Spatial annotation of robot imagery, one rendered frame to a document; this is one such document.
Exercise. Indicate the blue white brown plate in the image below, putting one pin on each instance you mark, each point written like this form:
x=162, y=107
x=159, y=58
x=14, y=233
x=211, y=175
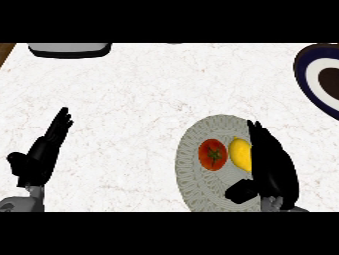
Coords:
x=332, y=81

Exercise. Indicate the round grey patterned placemat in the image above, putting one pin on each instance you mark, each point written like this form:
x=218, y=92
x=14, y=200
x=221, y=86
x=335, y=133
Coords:
x=202, y=186

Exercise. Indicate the yellow lemon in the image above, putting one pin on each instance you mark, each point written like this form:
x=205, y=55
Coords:
x=242, y=153

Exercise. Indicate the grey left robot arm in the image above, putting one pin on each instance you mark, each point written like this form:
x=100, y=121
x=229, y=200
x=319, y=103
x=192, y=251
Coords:
x=24, y=201

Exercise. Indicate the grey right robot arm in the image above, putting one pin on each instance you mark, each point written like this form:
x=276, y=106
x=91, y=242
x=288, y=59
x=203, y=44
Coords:
x=280, y=205

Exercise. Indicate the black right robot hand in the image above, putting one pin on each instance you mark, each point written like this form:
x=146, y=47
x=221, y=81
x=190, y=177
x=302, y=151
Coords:
x=273, y=166

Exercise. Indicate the red tomato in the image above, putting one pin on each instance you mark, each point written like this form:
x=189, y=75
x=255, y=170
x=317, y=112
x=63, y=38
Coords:
x=214, y=155

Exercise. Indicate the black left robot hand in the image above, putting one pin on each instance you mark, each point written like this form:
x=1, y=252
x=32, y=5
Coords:
x=41, y=156

